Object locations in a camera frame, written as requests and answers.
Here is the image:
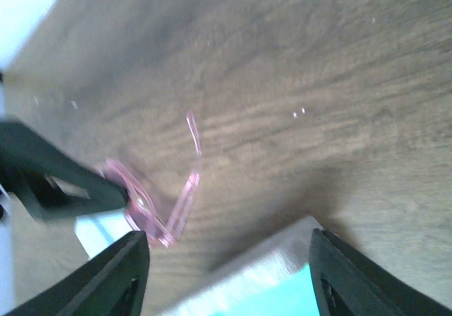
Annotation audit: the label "light blue cleaning cloth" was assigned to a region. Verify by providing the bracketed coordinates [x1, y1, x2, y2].
[74, 209, 133, 259]

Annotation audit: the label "pink sunglasses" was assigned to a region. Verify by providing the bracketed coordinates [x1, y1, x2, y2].
[97, 112, 202, 247]

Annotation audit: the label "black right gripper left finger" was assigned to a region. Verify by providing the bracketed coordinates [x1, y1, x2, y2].
[7, 231, 150, 315]

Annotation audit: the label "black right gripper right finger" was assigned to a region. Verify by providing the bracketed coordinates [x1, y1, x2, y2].
[309, 228, 451, 315]

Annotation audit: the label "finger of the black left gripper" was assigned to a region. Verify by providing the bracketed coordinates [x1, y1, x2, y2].
[1, 118, 129, 221]

